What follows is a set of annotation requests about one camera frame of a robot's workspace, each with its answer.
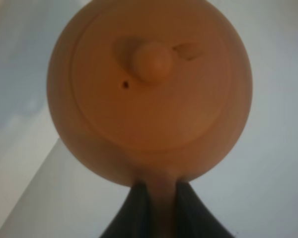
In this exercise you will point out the brown clay teapot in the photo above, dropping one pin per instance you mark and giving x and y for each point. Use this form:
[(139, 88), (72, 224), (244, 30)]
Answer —
[(150, 91)]

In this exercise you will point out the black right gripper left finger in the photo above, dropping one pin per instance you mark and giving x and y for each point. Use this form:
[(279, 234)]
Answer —
[(134, 218)]

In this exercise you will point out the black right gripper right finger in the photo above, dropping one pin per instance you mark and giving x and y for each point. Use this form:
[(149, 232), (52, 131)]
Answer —
[(193, 219)]

